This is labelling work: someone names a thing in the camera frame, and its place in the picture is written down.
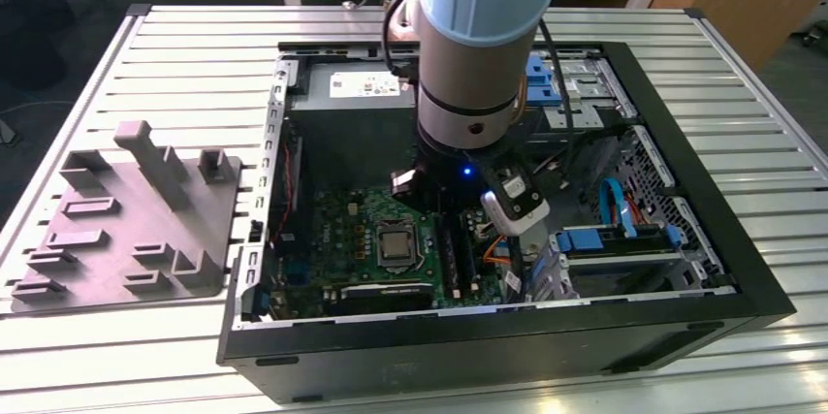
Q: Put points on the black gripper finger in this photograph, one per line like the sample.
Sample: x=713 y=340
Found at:
x=405 y=183

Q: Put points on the black RAM stick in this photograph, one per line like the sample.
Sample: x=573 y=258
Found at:
x=451 y=254

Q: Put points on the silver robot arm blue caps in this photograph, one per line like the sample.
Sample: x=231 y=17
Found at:
x=473 y=45

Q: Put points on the black RAM slot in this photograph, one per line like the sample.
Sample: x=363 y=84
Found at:
x=457 y=293

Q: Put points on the black CPU socket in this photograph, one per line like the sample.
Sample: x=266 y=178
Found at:
x=397 y=225

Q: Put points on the grey power supply unit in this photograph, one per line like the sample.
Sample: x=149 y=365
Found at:
x=343 y=142

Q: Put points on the silver CPU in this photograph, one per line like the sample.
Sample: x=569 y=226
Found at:
x=397 y=245

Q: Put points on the green motherboard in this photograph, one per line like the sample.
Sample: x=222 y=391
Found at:
x=337 y=220

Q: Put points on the hard disk in blue carrier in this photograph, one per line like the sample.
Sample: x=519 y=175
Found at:
x=582 y=242

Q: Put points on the blue drive latch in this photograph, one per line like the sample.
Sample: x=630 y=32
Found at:
x=542 y=91

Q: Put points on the black graphics card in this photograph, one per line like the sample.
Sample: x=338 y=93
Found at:
x=389 y=300

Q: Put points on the silver drive cage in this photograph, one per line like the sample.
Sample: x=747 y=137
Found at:
x=582 y=116

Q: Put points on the silver disk bay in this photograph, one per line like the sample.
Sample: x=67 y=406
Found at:
x=622 y=261

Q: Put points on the blue port connector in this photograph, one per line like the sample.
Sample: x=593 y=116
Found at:
x=263 y=302

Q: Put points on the black open PC case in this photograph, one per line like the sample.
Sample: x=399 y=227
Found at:
x=453 y=351

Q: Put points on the grey parts rack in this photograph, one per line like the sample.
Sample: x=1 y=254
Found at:
x=162 y=220

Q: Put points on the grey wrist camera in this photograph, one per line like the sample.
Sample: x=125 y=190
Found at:
x=518 y=210

